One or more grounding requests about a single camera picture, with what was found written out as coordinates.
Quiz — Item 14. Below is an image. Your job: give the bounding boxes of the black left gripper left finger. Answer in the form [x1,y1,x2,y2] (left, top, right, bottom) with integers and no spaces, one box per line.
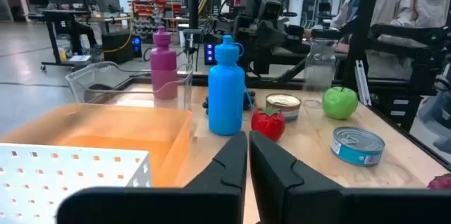
[56,131,248,224]

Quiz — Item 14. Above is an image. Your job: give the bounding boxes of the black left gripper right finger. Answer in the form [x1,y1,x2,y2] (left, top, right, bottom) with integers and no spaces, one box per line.
[249,130,451,224]

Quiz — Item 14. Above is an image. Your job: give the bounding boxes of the black round puck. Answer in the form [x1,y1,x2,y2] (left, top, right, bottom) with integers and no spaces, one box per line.
[302,28,340,93]

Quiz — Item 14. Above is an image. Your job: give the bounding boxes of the black toy grape bunch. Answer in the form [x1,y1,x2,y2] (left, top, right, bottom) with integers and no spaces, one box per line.
[202,89,257,116]

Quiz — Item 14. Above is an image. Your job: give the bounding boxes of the red toy strawberry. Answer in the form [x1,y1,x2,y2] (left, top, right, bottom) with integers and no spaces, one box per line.
[250,107,286,142]

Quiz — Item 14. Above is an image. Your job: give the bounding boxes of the blue squeeze bottle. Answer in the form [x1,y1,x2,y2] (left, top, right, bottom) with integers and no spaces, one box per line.
[207,35,255,136]

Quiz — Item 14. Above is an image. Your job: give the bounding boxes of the teal label tuna can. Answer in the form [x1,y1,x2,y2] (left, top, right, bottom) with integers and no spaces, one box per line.
[330,126,386,167]

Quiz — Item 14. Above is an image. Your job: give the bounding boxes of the magenta squeeze bottle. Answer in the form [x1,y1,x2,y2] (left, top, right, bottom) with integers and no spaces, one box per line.
[149,25,179,101]

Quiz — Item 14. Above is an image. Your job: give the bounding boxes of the black device blue lights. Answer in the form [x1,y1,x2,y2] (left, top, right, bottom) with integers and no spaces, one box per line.
[204,42,216,66]
[132,35,143,58]

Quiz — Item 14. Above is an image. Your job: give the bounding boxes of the small can cream lid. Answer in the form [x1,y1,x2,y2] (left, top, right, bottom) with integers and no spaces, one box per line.
[265,93,302,123]

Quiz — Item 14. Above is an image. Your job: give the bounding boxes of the green toy apple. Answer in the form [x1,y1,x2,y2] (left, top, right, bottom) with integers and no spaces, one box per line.
[321,86,359,120]

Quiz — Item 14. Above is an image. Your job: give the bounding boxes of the shelf rack red bins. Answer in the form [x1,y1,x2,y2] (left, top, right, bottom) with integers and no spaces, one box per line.
[129,0,183,38]

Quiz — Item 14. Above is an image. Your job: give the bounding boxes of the orange translucent bin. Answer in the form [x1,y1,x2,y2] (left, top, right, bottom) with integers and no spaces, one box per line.
[0,103,193,188]

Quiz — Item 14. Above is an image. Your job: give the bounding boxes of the black side desk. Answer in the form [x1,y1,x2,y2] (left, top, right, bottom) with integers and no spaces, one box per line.
[366,23,451,133]

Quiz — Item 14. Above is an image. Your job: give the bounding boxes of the white perforated bin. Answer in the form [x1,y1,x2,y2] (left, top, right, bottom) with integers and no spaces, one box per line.
[0,142,153,224]

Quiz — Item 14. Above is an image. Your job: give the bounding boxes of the black cabinet box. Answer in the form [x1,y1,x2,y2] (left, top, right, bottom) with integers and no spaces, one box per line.
[101,30,134,65]

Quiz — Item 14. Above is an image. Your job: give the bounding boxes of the purple toy grape bunch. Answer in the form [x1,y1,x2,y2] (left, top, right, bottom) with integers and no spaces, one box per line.
[427,173,451,190]

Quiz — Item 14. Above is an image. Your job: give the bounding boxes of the clear plastic bin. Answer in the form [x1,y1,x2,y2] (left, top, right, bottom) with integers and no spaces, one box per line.
[65,61,194,111]

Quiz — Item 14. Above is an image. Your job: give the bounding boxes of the black standing desk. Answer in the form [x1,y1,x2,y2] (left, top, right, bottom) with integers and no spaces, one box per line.
[27,8,94,72]

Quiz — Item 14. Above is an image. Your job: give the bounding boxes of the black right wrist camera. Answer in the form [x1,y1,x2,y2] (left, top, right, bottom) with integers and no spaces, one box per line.
[259,0,283,20]

